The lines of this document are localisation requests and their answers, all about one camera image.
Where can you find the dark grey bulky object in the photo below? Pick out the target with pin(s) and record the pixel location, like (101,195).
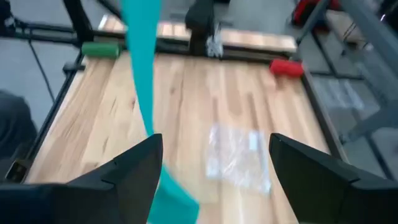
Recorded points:
(15,124)

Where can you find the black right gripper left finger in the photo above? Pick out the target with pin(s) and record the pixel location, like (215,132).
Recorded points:
(93,202)

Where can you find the small green bandage roll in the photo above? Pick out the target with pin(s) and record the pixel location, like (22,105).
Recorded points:
(100,50)

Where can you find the wooden workbench in background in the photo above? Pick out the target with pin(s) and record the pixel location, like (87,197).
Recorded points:
(370,31)

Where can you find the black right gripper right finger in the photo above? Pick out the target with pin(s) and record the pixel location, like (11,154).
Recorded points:
(335,199)

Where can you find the red bandage roll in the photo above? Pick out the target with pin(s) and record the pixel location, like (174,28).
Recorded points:
(286,68)

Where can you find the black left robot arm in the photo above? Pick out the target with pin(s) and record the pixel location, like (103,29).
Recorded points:
(199,25)

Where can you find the clear zipper bag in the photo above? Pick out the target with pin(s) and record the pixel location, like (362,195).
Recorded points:
(236,158)

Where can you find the red bag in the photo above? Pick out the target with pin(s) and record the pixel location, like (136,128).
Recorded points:
(306,9)

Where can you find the black aluminium rig frame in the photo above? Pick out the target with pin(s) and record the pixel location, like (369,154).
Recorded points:
(77,21)

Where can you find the long green elastic bandage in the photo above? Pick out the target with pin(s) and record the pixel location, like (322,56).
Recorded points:
(141,62)

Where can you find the black table clamp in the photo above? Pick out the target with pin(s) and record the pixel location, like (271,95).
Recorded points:
(74,67)

